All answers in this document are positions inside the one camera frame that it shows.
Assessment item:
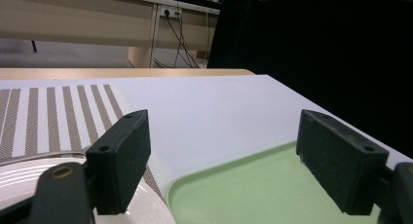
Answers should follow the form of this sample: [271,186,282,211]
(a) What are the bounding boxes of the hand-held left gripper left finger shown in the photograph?
[86,109,152,216]

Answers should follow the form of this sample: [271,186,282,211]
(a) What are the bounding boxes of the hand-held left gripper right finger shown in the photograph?
[295,108,390,216]

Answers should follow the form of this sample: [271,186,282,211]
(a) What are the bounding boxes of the green plastic tray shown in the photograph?
[167,140,383,224]

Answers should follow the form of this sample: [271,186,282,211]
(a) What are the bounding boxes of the striped woven placemat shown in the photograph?
[0,84,167,203]

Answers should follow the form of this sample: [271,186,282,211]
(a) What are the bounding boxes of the white ceramic plate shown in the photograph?
[0,149,176,224]

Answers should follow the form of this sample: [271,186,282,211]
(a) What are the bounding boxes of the black curtain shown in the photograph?
[207,0,413,160]

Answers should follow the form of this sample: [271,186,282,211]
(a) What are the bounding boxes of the beige wooden desk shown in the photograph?
[0,0,222,69]

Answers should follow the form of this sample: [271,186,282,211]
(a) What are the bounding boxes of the black power cable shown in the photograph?
[166,13,201,69]

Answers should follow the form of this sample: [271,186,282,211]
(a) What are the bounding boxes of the white wall power outlet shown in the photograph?
[160,5,183,19]

